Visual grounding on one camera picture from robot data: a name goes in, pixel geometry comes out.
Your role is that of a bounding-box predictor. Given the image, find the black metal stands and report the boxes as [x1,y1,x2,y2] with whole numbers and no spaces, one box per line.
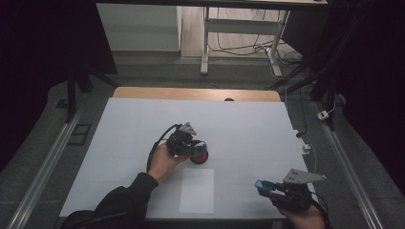
[266,6,367,132]

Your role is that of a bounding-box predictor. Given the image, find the aluminium floor rail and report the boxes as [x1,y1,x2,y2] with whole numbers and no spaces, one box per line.
[5,104,86,229]
[312,100,386,229]

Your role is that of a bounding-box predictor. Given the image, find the blue stamp cap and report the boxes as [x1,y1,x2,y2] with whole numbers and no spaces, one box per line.
[254,178,277,197]

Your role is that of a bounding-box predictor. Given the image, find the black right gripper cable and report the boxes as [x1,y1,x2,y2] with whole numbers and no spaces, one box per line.
[309,190,332,229]

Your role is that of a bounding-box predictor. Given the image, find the white desk frame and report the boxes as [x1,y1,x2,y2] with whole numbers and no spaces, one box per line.
[200,0,329,78]

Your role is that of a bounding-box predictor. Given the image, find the white cabinet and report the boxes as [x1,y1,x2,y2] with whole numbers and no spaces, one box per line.
[96,3,182,52]

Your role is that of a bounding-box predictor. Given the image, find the thin white cable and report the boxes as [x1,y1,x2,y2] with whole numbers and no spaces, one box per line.
[307,143,319,175]

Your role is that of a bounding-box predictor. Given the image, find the black floor frame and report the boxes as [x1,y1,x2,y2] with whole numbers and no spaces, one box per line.
[67,123,93,147]

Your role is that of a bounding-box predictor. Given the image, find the person's left hand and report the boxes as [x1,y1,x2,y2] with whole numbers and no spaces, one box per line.
[146,142,189,183]

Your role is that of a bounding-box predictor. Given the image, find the black tripod stand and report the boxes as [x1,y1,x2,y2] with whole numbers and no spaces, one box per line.
[64,56,120,124]

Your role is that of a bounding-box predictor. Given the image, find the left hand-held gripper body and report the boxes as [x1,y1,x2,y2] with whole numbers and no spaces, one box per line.
[165,121,199,158]

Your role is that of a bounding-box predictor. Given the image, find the person's right hand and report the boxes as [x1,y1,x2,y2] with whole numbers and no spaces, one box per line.
[278,203,326,229]

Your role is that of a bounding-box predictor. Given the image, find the large white table mat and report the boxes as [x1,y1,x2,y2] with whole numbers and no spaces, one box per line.
[60,96,315,221]

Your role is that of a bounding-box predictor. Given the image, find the round red ink pad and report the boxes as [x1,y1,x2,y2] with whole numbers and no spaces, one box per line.
[189,151,210,165]

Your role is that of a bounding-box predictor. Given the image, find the small white paper sheet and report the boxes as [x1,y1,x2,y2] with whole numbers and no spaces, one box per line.
[179,167,215,215]

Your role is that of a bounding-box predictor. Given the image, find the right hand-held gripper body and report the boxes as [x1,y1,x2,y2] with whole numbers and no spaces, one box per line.
[268,168,328,214]

